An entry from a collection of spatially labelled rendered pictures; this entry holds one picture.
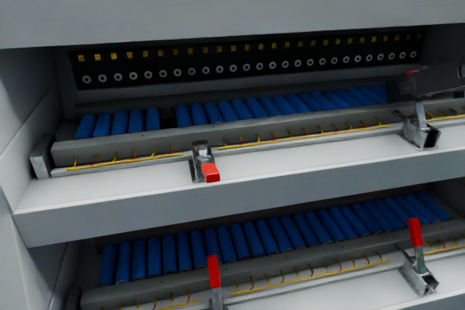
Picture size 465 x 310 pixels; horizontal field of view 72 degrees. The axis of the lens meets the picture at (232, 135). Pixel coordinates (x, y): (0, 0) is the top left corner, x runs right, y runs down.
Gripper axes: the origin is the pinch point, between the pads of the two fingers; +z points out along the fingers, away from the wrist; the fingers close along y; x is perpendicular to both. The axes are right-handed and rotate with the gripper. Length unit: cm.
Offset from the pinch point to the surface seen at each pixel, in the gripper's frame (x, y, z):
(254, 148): -5.0, -20.3, 2.5
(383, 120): -3.5, -1.5, 4.6
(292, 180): -8.8, -17.4, -1.1
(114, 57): 8.9, -35.8, 11.1
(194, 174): -6.8, -27.7, -0.2
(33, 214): -8.3, -42.9, -1.4
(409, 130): -5.1, -1.0, 0.5
